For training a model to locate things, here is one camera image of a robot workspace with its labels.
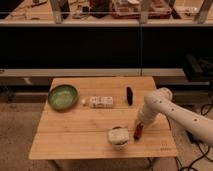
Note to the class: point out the dark eggplant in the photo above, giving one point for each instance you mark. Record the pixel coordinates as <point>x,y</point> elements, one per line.
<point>129,95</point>

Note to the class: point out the white plastic bottle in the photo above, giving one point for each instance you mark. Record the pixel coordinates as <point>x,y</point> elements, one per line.
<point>98,102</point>

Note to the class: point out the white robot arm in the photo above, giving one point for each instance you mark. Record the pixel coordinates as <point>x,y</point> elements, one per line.
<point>160,101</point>

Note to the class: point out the wooden table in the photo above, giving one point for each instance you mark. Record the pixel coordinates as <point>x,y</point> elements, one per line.
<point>81,132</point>

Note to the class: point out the green ceramic bowl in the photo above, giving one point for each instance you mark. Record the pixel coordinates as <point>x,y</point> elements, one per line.
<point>62,97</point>

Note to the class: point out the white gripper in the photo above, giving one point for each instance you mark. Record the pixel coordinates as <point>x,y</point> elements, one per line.
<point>144,118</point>

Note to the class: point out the long shelf bench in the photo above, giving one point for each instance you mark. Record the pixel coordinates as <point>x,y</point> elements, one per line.
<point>51,38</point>

